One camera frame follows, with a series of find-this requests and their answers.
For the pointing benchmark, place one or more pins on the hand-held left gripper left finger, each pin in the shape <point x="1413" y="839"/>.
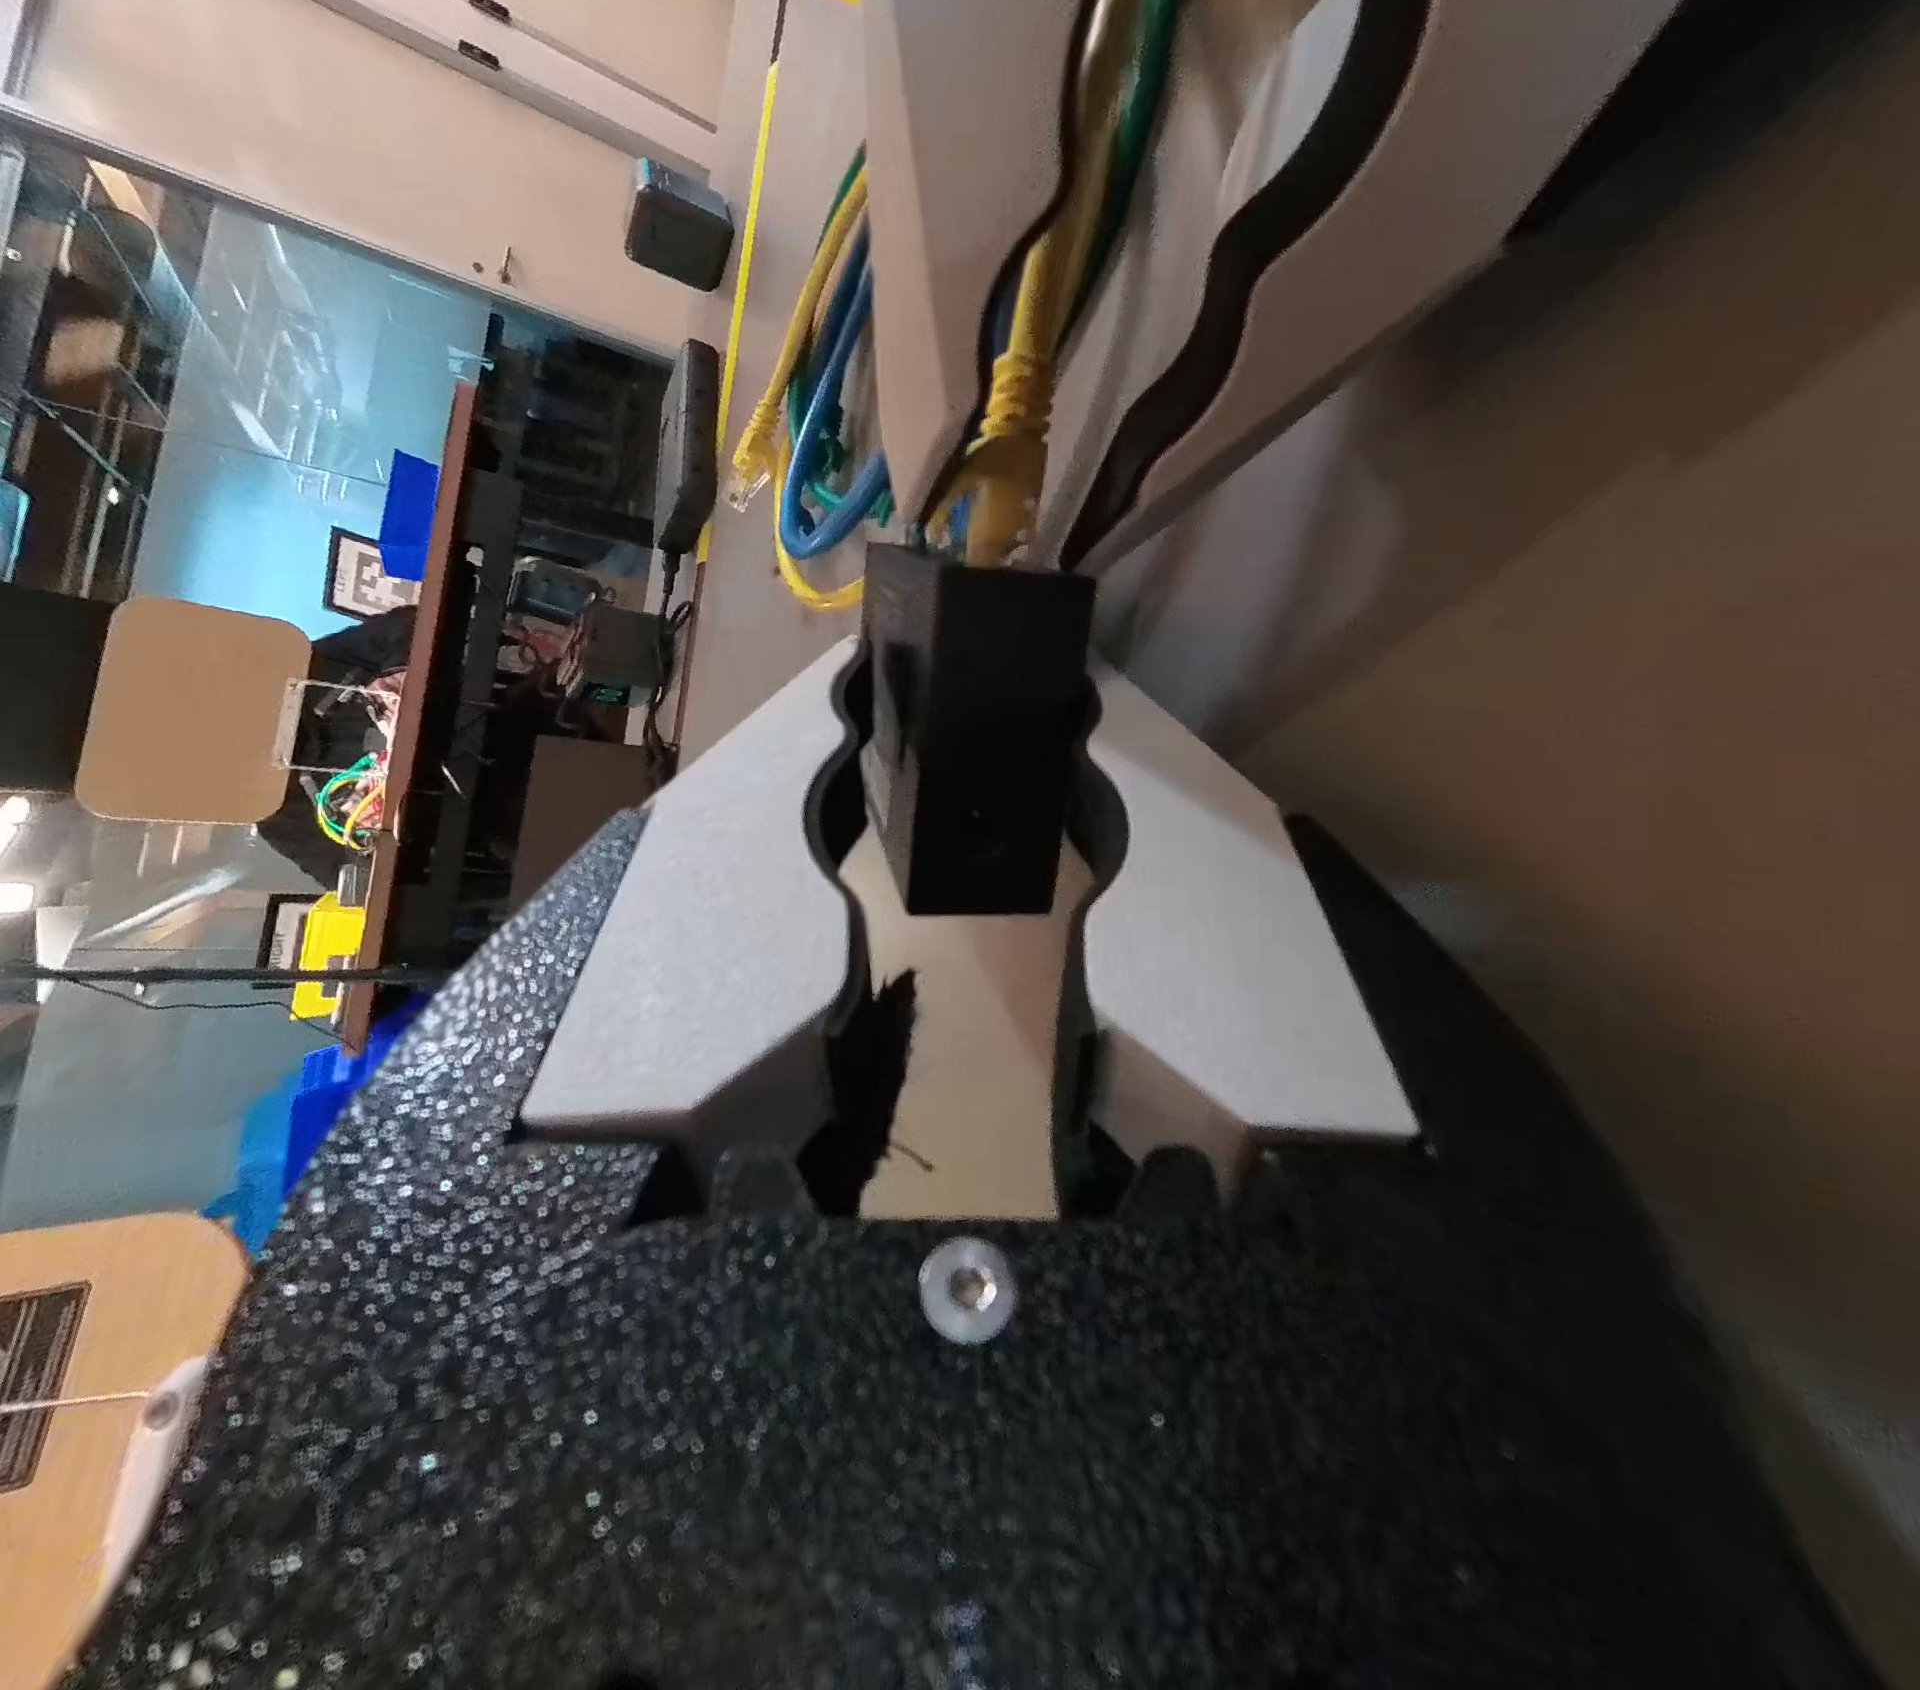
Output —
<point x="690" y="954"/>

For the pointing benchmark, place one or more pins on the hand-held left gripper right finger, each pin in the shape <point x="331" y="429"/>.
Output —
<point x="1245" y="970"/>

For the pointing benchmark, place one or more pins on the black ethernet switch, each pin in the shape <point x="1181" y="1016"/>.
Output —
<point x="990" y="730"/>

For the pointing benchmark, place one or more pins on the yellow tape strip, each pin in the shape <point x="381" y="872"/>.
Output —
<point x="746" y="251"/>

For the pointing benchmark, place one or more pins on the black battery charger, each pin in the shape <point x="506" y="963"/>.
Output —
<point x="614" y="649"/>

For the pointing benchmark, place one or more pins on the black battery pack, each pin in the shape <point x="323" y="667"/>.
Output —
<point x="679" y="228"/>

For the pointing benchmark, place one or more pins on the small yellow bin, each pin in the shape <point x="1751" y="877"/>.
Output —
<point x="331" y="954"/>

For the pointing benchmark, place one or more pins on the brown wooden desk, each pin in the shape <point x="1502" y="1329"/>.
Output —
<point x="435" y="670"/>

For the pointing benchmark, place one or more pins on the framed tag sign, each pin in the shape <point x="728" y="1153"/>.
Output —
<point x="289" y="932"/>
<point x="369" y="576"/>

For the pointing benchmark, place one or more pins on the blue plastic bins stack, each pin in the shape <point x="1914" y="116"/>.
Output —
<point x="300" y="1121"/>

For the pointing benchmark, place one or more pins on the black light stand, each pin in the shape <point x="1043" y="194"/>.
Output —
<point x="224" y="972"/>

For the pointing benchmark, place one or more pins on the black power adapter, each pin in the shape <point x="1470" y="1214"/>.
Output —
<point x="690" y="444"/>

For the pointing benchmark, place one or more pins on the small blue bin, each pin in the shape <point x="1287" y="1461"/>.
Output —
<point x="408" y="512"/>

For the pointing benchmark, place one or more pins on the small wooden screen board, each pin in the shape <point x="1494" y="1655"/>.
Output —
<point x="188" y="708"/>

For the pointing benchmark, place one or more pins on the black fabric panel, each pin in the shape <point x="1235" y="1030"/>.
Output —
<point x="45" y="685"/>

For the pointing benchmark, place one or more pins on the large wooden screen board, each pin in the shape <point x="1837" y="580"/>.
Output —
<point x="90" y="1494"/>

